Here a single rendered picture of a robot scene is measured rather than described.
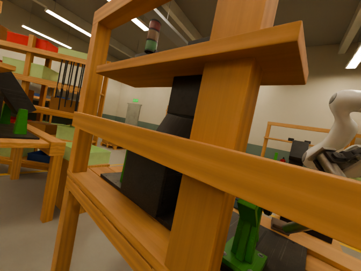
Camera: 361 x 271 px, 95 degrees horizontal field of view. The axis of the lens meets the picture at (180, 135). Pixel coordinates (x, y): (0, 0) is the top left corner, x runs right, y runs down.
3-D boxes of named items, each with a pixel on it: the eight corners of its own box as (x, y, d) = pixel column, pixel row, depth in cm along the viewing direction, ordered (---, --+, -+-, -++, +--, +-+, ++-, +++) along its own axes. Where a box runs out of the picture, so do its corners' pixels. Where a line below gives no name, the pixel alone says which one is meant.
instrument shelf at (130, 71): (135, 87, 107) (136, 81, 107) (305, 85, 49) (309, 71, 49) (95, 73, 88) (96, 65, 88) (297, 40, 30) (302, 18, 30)
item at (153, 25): (154, 36, 76) (156, 27, 76) (161, 34, 73) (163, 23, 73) (145, 30, 72) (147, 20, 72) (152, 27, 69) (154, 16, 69)
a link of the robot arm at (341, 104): (331, 178, 97) (299, 169, 105) (329, 165, 106) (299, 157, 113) (387, 97, 69) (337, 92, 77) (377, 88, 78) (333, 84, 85)
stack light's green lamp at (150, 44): (150, 56, 77) (152, 46, 76) (157, 55, 73) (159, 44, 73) (142, 51, 73) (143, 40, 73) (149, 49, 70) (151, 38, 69)
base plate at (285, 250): (149, 171, 143) (149, 169, 143) (306, 252, 72) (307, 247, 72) (100, 176, 111) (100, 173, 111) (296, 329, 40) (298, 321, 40)
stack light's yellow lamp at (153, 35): (152, 46, 76) (154, 36, 76) (159, 44, 73) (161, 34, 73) (143, 40, 73) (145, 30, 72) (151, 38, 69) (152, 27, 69)
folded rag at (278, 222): (271, 221, 91) (272, 215, 91) (287, 227, 87) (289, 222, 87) (270, 228, 82) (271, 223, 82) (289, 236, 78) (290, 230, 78)
